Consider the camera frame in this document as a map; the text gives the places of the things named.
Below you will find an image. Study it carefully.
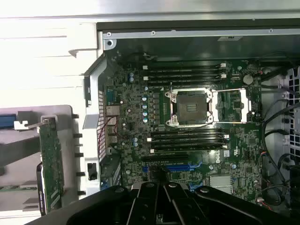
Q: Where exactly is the CPU socket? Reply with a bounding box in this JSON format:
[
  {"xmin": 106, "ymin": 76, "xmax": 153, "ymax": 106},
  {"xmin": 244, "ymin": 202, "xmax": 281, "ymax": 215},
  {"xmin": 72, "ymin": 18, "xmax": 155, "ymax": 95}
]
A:
[{"xmin": 164, "ymin": 88, "xmax": 214, "ymax": 128}]

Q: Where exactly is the hard disk in blue carrier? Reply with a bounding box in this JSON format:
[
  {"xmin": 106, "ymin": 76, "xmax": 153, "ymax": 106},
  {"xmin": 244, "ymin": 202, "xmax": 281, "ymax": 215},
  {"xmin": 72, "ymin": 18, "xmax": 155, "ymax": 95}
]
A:
[{"xmin": 0, "ymin": 114, "xmax": 18, "ymax": 129}]

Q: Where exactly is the short blue expansion slot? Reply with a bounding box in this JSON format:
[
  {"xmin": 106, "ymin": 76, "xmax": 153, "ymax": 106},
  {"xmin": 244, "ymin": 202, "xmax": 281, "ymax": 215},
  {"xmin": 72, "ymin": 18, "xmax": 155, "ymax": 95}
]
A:
[{"xmin": 188, "ymin": 181, "xmax": 203, "ymax": 192}]

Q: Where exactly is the silver chipset heatsink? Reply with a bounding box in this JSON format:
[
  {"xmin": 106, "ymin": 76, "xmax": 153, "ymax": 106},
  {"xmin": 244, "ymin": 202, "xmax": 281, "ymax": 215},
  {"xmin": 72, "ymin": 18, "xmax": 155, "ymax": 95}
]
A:
[{"xmin": 209, "ymin": 175, "xmax": 233, "ymax": 188}]

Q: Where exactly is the grey plastic parts rack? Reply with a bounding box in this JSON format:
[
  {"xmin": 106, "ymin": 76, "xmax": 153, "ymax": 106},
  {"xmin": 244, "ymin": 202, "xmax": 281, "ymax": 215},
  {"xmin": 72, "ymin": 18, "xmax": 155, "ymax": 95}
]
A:
[{"xmin": 0, "ymin": 105, "xmax": 85, "ymax": 220}]

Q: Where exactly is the black power wire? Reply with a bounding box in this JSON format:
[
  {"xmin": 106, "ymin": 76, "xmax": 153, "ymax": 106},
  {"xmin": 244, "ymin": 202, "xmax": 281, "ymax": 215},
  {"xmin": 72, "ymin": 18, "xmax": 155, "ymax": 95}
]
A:
[{"xmin": 261, "ymin": 98, "xmax": 300, "ymax": 165}]

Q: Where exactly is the long blue expansion slot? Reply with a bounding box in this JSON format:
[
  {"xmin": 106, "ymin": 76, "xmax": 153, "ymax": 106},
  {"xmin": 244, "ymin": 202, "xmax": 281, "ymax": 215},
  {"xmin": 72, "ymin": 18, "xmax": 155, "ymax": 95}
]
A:
[{"xmin": 142, "ymin": 164, "xmax": 203, "ymax": 172}]

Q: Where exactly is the thin red wire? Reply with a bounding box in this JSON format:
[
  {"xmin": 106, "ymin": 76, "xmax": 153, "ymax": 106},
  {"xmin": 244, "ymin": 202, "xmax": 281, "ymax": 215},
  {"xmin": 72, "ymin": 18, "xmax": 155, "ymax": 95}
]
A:
[{"xmin": 97, "ymin": 115, "xmax": 118, "ymax": 151}]

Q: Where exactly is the green motherboard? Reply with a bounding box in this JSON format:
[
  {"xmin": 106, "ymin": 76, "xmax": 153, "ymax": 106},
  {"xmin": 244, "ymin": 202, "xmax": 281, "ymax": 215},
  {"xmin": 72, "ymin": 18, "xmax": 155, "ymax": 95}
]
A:
[{"xmin": 103, "ymin": 52, "xmax": 264, "ymax": 204}]

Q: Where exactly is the white latch RAM slot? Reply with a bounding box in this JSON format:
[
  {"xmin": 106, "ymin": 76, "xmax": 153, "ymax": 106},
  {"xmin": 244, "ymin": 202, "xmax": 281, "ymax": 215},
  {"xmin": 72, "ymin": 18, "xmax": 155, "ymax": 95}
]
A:
[
  {"xmin": 142, "ymin": 73, "xmax": 227, "ymax": 81},
  {"xmin": 142, "ymin": 62, "xmax": 227, "ymax": 70},
  {"xmin": 150, "ymin": 144, "xmax": 228, "ymax": 154},
  {"xmin": 147, "ymin": 134, "xmax": 229, "ymax": 143}
]

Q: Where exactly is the black open PC case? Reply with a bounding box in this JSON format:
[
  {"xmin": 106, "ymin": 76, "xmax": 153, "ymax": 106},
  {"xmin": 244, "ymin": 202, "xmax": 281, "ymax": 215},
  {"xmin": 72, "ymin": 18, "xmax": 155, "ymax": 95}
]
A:
[{"xmin": 82, "ymin": 21, "xmax": 300, "ymax": 213}]

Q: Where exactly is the black latch RAM slot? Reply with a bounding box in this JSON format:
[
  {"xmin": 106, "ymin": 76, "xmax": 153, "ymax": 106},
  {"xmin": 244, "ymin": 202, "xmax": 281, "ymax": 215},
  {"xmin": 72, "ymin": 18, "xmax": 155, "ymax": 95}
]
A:
[
  {"xmin": 150, "ymin": 140, "xmax": 223, "ymax": 148},
  {"xmin": 146, "ymin": 79, "xmax": 223, "ymax": 87},
  {"xmin": 150, "ymin": 130, "xmax": 223, "ymax": 138},
  {"xmin": 146, "ymin": 68, "xmax": 223, "ymax": 75}
]

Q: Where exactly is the perforated metal disk bay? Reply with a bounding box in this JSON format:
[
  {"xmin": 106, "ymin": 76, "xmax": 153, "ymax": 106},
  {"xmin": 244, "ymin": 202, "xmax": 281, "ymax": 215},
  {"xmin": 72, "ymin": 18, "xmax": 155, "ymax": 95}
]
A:
[{"xmin": 284, "ymin": 66, "xmax": 300, "ymax": 163}]

